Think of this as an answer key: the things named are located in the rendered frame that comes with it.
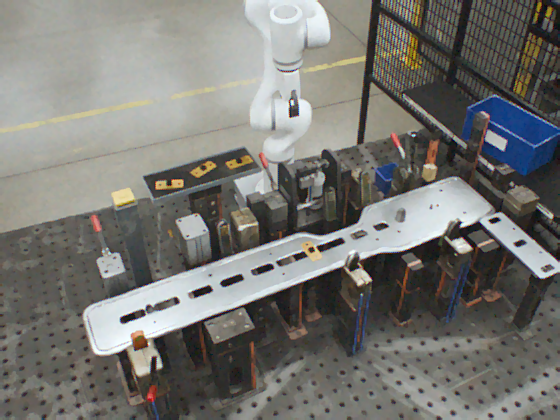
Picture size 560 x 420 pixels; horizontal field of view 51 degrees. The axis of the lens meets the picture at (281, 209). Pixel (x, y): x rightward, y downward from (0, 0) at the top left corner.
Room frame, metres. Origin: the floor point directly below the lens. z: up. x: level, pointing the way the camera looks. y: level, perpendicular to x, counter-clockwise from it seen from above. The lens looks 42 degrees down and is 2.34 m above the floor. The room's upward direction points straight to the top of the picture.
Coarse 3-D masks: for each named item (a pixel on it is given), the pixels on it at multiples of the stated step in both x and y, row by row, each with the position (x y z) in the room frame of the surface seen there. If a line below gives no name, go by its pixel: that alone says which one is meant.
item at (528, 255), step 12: (492, 216) 1.44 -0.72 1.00; (504, 216) 1.44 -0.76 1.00; (492, 228) 1.39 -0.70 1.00; (504, 228) 1.39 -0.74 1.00; (516, 228) 1.39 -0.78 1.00; (504, 240) 1.33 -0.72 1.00; (516, 240) 1.33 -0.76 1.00; (528, 240) 1.33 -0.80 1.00; (516, 252) 1.28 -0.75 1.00; (528, 252) 1.28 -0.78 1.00; (528, 264) 1.23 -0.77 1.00; (540, 264) 1.22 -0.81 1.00; (552, 264) 1.22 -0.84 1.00; (540, 276) 1.18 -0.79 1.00
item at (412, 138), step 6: (408, 132) 1.63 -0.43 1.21; (414, 132) 1.64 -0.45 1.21; (408, 138) 1.62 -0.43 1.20; (414, 138) 1.60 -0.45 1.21; (420, 138) 1.60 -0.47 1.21; (408, 144) 1.61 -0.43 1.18; (414, 144) 1.63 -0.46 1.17; (408, 150) 1.61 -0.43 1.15; (414, 150) 1.62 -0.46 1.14; (408, 156) 1.61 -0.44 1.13; (414, 156) 1.62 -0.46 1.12; (408, 162) 1.60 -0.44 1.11; (414, 162) 1.61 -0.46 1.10; (408, 168) 1.60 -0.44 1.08; (414, 168) 1.61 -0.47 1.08; (414, 174) 1.61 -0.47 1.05
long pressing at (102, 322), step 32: (416, 192) 1.57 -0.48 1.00; (448, 192) 1.57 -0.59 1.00; (416, 224) 1.40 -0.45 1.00; (256, 256) 1.26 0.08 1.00; (160, 288) 1.13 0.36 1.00; (192, 288) 1.13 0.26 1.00; (224, 288) 1.13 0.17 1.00; (256, 288) 1.13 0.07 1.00; (96, 320) 1.01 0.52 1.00; (160, 320) 1.01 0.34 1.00; (192, 320) 1.01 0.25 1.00; (96, 352) 0.91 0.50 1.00
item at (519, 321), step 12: (552, 276) 1.20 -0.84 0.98; (528, 288) 1.22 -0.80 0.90; (540, 288) 1.18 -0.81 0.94; (528, 300) 1.20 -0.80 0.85; (540, 300) 1.20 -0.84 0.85; (516, 312) 1.22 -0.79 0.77; (528, 312) 1.19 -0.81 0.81; (516, 324) 1.21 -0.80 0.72; (528, 324) 1.21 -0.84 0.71; (528, 336) 1.17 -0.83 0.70
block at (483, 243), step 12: (468, 240) 1.37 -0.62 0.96; (480, 240) 1.35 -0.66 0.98; (492, 240) 1.35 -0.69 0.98; (480, 252) 1.31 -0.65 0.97; (492, 252) 1.31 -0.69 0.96; (480, 264) 1.30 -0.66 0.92; (492, 264) 1.32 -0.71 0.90; (468, 276) 1.33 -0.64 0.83; (480, 276) 1.32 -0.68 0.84; (468, 288) 1.31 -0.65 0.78; (480, 288) 1.32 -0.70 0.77; (468, 300) 1.30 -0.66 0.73; (480, 300) 1.32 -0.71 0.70
